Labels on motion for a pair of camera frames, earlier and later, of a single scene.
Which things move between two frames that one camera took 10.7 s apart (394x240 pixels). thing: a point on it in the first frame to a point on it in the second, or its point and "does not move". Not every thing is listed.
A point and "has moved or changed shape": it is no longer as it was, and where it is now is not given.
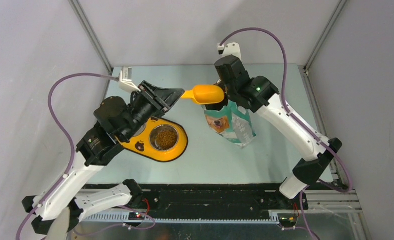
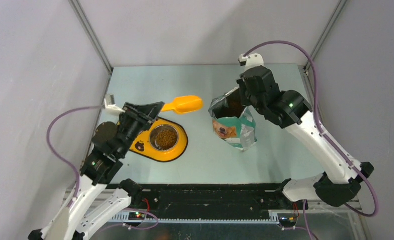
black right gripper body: (231, 91) to (246, 96)
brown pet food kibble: (166, 139) does not move
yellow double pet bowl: (161, 140) does not move
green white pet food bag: (233, 123) has moved or changed shape
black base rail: (178, 198) does not move
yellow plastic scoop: (204, 94) to (184, 104)
